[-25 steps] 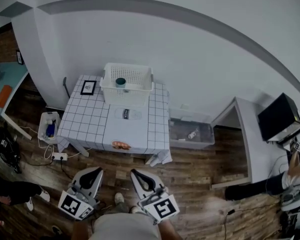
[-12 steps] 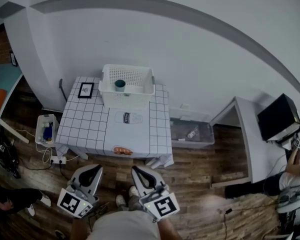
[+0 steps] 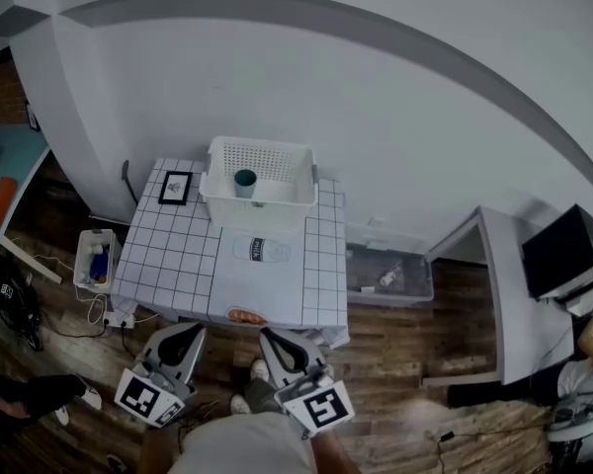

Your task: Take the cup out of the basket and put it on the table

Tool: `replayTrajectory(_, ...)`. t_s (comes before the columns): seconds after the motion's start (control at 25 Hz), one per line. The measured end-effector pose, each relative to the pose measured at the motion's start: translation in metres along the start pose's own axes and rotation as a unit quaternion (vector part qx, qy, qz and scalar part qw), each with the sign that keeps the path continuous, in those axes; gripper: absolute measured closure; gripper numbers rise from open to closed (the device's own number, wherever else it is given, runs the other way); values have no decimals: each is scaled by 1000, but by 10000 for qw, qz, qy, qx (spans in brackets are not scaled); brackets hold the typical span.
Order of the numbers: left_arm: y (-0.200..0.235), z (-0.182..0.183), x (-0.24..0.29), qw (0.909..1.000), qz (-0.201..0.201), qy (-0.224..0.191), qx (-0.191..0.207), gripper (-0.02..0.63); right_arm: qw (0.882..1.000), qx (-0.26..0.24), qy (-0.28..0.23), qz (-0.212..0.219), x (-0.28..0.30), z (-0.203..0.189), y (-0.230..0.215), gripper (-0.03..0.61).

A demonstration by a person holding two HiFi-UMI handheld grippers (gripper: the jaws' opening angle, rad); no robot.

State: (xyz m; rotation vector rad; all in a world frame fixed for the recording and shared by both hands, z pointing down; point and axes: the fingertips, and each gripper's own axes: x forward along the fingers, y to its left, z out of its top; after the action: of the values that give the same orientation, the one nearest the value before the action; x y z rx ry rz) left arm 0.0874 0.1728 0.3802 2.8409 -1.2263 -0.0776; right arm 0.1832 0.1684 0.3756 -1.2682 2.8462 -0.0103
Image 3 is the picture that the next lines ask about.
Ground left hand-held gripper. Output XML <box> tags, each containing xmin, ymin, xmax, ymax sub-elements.
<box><xmin>114</xmin><ymin>321</ymin><xmax>209</xmax><ymax>430</ymax></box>

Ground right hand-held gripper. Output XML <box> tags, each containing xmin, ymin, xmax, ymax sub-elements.
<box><xmin>257</xmin><ymin>327</ymin><xmax>358</xmax><ymax>439</ymax></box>

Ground white perforated plastic basket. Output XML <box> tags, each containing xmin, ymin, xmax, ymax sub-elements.
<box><xmin>198</xmin><ymin>135</ymin><xmax>320</xmax><ymax>234</ymax></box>

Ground teal cup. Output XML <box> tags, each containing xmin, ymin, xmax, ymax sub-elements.
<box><xmin>233</xmin><ymin>168</ymin><xmax>259</xmax><ymax>200</ymax></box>

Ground person's right forearm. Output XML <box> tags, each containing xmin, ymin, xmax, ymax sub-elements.
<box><xmin>307</xmin><ymin>431</ymin><xmax>363</xmax><ymax>474</ymax></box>

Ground person's dark trouser leg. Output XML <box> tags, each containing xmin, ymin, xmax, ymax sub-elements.
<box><xmin>241</xmin><ymin>376</ymin><xmax>284</xmax><ymax>415</ymax></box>

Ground white power strip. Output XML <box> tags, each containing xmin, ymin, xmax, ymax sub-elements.
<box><xmin>102</xmin><ymin>313</ymin><xmax>136</xmax><ymax>330</ymax></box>

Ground white grid-cloth table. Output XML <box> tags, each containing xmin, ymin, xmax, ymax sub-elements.
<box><xmin>110</xmin><ymin>157</ymin><xmax>350</xmax><ymax>350</ymax></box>

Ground person's beige shirt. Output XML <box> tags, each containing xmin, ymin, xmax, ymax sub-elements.
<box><xmin>166</xmin><ymin>411</ymin><xmax>318</xmax><ymax>474</ymax></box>

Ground white open storage bin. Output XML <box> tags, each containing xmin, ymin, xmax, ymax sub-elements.
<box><xmin>72</xmin><ymin>228</ymin><xmax>124</xmax><ymax>293</ymax></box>

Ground clear plastic storage box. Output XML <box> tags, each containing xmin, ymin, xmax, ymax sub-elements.
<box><xmin>345</xmin><ymin>221</ymin><xmax>436</xmax><ymax>308</ymax></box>

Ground black bag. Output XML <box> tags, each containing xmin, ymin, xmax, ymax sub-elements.
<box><xmin>0</xmin><ymin>254</ymin><xmax>45</xmax><ymax>354</ymax></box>

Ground orange flat pad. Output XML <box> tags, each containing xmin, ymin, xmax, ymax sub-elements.
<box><xmin>0</xmin><ymin>176</ymin><xmax>19</xmax><ymax>228</ymax></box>

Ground white desk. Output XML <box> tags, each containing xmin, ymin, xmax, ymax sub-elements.
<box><xmin>420</xmin><ymin>204</ymin><xmax>575</xmax><ymax>389</ymax></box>

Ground light blue table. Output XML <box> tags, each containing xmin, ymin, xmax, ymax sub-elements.
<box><xmin>0</xmin><ymin>122</ymin><xmax>64</xmax><ymax>286</ymax></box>

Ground black monitor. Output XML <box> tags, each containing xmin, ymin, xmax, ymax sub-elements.
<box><xmin>521</xmin><ymin>203</ymin><xmax>593</xmax><ymax>301</ymax></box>

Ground white cable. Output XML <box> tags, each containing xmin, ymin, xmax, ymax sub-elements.
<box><xmin>73</xmin><ymin>283</ymin><xmax>111</xmax><ymax>326</ymax></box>

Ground black picture frame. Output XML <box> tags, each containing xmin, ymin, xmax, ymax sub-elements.
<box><xmin>157</xmin><ymin>170</ymin><xmax>194</xmax><ymax>207</ymax></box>

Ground black leaning handle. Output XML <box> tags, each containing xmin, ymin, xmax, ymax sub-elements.
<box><xmin>120</xmin><ymin>159</ymin><xmax>140</xmax><ymax>207</ymax></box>

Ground small black frame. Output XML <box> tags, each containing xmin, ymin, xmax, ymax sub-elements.
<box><xmin>24</xmin><ymin>100</ymin><xmax>42</xmax><ymax>133</ymax></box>

